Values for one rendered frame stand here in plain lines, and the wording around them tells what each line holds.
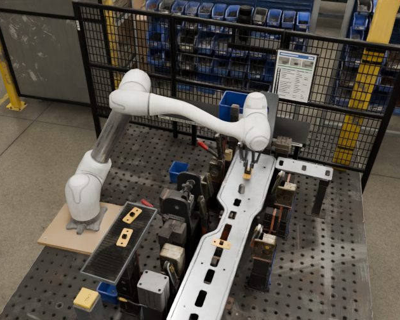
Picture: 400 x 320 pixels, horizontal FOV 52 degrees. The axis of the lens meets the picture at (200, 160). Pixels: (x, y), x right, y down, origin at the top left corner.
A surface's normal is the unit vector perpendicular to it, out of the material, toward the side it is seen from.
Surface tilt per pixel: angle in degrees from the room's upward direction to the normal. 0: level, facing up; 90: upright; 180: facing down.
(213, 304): 0
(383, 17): 90
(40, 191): 0
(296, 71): 90
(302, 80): 90
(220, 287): 0
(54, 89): 94
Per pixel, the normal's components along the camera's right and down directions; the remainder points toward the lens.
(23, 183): 0.01, -0.77
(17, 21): -0.26, 0.60
